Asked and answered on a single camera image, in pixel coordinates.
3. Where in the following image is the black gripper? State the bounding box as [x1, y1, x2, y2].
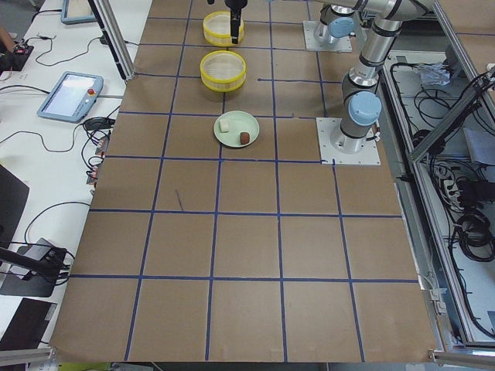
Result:
[224, 0, 247, 44]

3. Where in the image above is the far yellow bamboo steamer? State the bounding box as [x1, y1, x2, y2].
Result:
[203, 11, 234, 47]

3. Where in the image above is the yellow bamboo steamer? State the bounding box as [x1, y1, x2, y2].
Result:
[200, 50, 247, 93]
[203, 11, 234, 47]

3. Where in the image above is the near yellow bamboo steamer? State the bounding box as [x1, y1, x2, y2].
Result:
[200, 50, 247, 93]

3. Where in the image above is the white steamed bun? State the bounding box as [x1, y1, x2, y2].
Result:
[218, 119, 230, 133]

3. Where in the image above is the light green plate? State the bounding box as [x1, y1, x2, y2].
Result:
[213, 111, 260, 148]

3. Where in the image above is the brown steamed bun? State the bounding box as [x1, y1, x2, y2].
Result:
[239, 131, 251, 146]

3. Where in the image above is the far blue teach pendant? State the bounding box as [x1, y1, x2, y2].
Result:
[60, 0, 97, 25]

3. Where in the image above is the blue teach pendant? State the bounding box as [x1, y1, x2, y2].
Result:
[36, 71, 104, 123]
[60, 0, 97, 25]

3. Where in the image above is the black power adapter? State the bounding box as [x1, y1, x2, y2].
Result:
[83, 117, 115, 131]

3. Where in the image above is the near blue teach pendant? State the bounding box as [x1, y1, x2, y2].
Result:
[36, 71, 104, 123]

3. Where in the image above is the crumpled white plastic bag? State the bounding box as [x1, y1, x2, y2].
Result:
[416, 63, 451, 86]

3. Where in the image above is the black electronics box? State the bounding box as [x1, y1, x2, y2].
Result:
[1, 45, 34, 73]

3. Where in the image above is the white power strip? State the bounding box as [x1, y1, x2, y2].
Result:
[434, 162, 463, 213]

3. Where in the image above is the black laptop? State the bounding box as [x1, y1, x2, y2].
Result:
[0, 166, 29, 248]

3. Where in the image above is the aluminium frame post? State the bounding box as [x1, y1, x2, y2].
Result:
[88, 0, 135, 82]

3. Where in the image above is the aluminium diagonal frame beam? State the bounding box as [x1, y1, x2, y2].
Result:
[408, 67, 494, 163]

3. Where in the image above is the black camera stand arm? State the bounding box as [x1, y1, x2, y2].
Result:
[1, 247, 67, 282]

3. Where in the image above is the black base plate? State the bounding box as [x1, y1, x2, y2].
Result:
[1, 239, 70, 298]

